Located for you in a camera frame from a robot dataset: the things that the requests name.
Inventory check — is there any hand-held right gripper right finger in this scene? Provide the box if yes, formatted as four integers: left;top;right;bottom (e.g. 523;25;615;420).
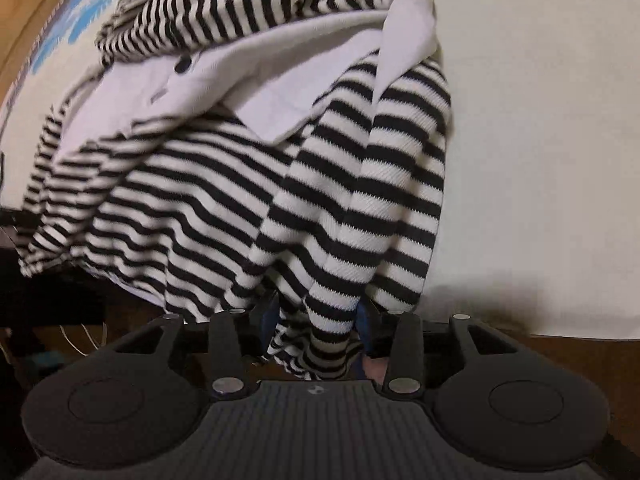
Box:
356;300;517;394

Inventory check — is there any striped hoodie with white vest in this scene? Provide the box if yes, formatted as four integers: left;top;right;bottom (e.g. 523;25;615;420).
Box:
17;0;453;382

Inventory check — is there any blue and cream bed mat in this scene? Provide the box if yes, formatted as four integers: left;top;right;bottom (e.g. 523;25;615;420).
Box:
0;0;640;342

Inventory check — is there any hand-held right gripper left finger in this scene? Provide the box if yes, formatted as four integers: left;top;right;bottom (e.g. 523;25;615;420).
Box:
119;292;281;397

